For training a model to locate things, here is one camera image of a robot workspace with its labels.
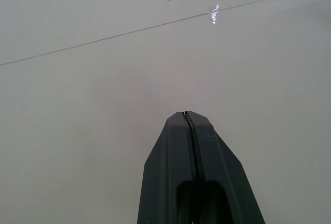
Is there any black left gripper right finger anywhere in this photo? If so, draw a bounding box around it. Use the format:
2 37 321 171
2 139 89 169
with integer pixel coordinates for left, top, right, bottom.
185 111 266 224

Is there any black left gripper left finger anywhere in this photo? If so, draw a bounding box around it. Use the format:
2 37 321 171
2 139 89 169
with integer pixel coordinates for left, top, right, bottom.
137 111 198 224

